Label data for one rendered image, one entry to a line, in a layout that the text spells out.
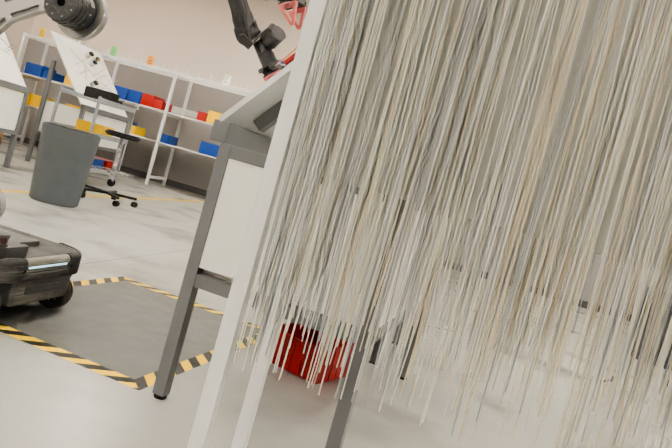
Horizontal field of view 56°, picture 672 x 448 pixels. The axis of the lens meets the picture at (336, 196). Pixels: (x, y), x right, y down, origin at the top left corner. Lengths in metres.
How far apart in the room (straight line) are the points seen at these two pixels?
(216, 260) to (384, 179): 0.95
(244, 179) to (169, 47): 9.11
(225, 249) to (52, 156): 3.65
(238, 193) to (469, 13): 1.02
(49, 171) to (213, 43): 5.69
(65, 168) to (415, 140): 4.53
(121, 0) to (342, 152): 10.56
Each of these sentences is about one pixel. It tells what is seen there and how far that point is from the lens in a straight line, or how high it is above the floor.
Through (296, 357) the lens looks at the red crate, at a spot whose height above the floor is 0.07.
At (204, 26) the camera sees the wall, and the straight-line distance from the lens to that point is 10.77.
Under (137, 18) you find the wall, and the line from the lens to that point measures 11.31.
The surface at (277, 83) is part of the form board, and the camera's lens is 1.90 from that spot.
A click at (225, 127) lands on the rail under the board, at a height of 0.85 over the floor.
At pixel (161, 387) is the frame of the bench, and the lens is 2.05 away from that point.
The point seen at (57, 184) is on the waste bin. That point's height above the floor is 0.17.
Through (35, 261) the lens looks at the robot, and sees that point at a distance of 2.43.
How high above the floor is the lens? 0.78
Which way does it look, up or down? 1 degrees down
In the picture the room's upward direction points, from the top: 16 degrees clockwise
